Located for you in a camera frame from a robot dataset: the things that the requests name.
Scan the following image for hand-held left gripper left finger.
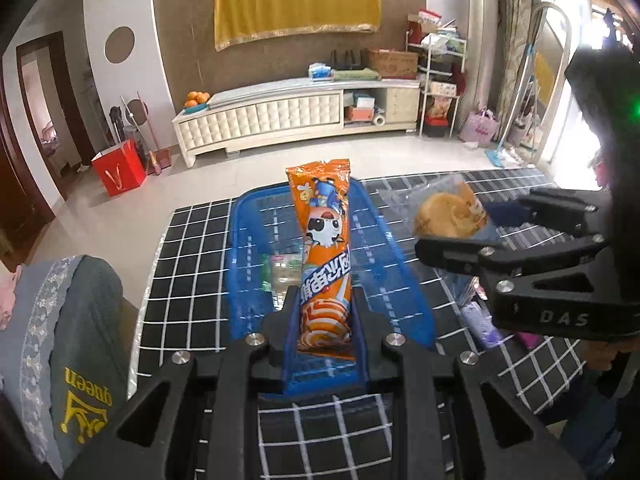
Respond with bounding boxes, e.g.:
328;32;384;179
65;289;307;480

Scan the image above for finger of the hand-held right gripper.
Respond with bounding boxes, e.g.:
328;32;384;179
482;188;610;239
414;234;612;282

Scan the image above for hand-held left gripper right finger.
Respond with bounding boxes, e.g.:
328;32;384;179
350;285;586;480

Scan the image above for bagged bread bun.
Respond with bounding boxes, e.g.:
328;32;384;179
377;175;501;242

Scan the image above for blue plastic basket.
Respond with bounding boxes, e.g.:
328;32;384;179
227;177;435;361

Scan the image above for green cracker packet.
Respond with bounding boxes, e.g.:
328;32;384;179
261;252;307;297

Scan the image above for small purple snack box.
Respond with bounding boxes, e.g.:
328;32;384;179
459;300;504;352

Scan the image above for long orange snack packet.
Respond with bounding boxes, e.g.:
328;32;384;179
285;157;358;361

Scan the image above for blue mop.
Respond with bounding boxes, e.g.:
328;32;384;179
484;45;538;169

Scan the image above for pink shopping bag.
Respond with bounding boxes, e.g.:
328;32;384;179
459;107;499;145

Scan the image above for person's dark clothing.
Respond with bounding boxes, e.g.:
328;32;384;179
560;340;640;480

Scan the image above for black checked table cover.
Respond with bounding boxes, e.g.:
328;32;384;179
127;170;640;480

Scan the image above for white metal shelf rack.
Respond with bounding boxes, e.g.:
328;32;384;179
405;9;468;138

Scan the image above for arched standing mirror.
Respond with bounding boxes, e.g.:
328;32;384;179
500;2;574;167

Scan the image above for boxes in cabinet shelf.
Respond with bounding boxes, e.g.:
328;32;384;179
345;92;376;124

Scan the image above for patterned beige curtain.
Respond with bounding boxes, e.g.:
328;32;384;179
495;0;542;136

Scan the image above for white standing air conditioner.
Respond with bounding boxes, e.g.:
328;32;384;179
465;0;506;126

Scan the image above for brown cardboard box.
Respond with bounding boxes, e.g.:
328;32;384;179
367;49;420;80

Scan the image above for green folded cloth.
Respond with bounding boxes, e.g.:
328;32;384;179
331;67;381;82

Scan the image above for grey embroidered cushion cover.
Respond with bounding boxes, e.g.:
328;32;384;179
0;255;130;478

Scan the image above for black router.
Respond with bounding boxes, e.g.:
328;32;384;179
330;49;368;72

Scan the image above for white TV cabinet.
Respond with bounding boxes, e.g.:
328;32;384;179
171;79;422;168

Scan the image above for broom and dustpan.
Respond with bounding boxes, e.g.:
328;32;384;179
110;92;173;177

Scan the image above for grey mat on cabinet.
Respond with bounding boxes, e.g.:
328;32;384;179
209;77;346;107

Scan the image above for red gift bag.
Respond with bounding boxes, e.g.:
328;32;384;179
91;140;147;197

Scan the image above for pink cloth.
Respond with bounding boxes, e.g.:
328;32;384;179
0;266;24;332

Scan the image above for yellow cloth cover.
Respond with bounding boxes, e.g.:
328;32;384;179
214;0;382;52

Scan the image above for dark brown wooden door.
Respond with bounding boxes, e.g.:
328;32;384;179
0;85;57;261

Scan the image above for brown door frame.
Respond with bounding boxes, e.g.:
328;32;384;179
16;31;97;202

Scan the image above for round brown wall decor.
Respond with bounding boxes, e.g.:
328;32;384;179
104;26;136;65

